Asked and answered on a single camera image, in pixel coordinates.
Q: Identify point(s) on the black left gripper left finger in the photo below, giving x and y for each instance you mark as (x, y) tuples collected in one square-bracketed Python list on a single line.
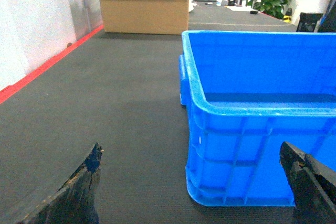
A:
[(74, 201)]

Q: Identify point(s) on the black chair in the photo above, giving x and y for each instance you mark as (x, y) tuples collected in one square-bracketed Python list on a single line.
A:
[(308, 22)]

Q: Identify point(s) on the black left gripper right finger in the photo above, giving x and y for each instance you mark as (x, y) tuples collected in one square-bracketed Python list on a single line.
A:
[(312, 184)]

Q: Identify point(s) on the large blue plastic crate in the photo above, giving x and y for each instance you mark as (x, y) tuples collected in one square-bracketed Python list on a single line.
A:
[(246, 93)]

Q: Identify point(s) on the open brown cardboard box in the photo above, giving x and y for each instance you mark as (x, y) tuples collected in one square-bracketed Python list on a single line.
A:
[(162, 17)]

